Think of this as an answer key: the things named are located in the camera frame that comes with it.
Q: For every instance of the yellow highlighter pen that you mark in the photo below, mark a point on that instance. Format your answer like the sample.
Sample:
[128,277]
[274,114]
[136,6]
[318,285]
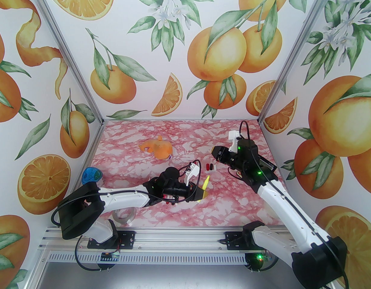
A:
[206,182]

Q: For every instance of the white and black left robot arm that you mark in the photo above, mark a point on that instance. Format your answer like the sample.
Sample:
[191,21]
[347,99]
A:
[125,196]

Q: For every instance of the black and grey calculator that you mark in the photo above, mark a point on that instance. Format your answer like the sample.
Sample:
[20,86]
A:
[269,166]

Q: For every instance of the orange plastic toy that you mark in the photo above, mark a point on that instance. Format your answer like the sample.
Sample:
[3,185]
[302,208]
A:
[160,149]

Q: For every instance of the clear tape roll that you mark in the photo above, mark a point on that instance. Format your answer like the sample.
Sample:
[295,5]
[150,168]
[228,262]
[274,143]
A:
[130,217]

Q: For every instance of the slotted aluminium strip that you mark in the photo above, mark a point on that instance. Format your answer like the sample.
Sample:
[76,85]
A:
[173,257]

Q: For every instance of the blue lidded plastic container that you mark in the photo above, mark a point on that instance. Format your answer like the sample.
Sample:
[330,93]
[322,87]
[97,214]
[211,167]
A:
[92,175]

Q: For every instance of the small board green light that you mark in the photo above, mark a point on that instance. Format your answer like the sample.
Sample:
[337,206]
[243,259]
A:
[259,257]

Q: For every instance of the small circuit board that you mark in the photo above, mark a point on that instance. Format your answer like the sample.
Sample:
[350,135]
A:
[110,257]

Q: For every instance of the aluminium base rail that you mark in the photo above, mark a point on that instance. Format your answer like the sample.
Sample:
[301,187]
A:
[173,239]

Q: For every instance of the aluminium corner post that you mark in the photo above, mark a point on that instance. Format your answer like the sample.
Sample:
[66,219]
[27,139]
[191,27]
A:
[292,53]
[69,53]

